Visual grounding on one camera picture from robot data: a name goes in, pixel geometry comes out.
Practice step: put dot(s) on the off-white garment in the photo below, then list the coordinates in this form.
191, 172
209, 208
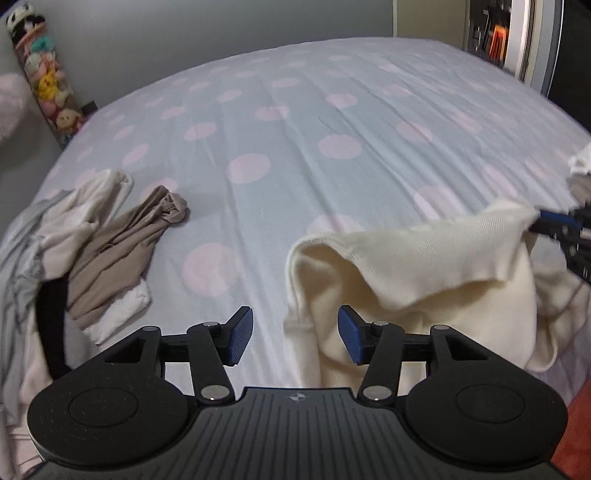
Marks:
78, 217

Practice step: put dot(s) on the hanging plush toy strip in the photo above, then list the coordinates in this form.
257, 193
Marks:
46, 87

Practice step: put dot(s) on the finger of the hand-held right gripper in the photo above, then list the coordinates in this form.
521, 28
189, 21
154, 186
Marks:
556, 218
579, 265

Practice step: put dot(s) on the orange stool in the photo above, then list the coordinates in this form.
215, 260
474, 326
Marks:
498, 41

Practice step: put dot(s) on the grey garment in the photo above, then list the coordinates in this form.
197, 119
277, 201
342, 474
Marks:
18, 258

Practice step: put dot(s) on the polka dot bed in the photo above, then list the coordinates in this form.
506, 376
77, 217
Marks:
286, 138

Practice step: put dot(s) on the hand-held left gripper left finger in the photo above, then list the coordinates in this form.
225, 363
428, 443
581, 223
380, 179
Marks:
240, 334

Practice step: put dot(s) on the taupe garment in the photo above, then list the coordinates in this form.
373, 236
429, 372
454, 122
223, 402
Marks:
120, 249

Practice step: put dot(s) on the white door frame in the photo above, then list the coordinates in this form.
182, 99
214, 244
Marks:
524, 37

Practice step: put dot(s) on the pink fluffy item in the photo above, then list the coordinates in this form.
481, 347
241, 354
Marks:
10, 106

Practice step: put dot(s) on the cream knit sweater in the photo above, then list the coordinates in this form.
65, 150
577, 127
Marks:
415, 277

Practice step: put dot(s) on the small white cloth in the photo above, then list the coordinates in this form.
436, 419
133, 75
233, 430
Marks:
581, 161

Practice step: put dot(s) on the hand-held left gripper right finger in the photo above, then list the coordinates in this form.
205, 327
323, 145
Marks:
352, 334

